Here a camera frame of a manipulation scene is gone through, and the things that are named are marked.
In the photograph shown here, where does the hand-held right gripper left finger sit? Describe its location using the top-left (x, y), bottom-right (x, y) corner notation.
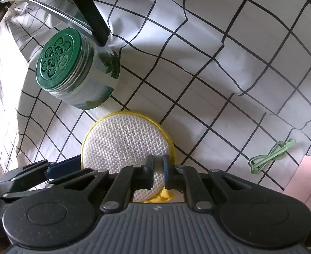
top-left (58, 155), bottom-right (156, 214)

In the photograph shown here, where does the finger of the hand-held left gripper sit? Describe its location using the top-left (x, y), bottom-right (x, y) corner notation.
top-left (0, 156), bottom-right (82, 199)

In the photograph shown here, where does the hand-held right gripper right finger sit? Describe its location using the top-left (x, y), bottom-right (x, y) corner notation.
top-left (162, 155), bottom-right (252, 214)

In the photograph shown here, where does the round white mesh pad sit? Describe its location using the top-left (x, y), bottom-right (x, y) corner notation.
top-left (81, 110), bottom-right (178, 204)

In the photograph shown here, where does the white black checked tablecloth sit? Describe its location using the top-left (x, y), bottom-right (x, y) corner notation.
top-left (0, 0), bottom-right (311, 210)

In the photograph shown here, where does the green lid glass jar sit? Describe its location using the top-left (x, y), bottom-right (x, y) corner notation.
top-left (36, 28), bottom-right (121, 110)

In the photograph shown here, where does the green rubber band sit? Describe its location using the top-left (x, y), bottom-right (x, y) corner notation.
top-left (248, 138), bottom-right (297, 175)

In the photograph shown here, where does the pink paper sheet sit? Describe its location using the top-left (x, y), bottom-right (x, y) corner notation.
top-left (282, 155), bottom-right (311, 214)

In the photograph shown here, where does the curved metal rod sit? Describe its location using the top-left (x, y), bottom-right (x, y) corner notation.
top-left (0, 0), bottom-right (93, 36)

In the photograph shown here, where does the black bar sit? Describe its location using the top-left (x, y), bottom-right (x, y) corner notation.
top-left (59, 0), bottom-right (111, 47)

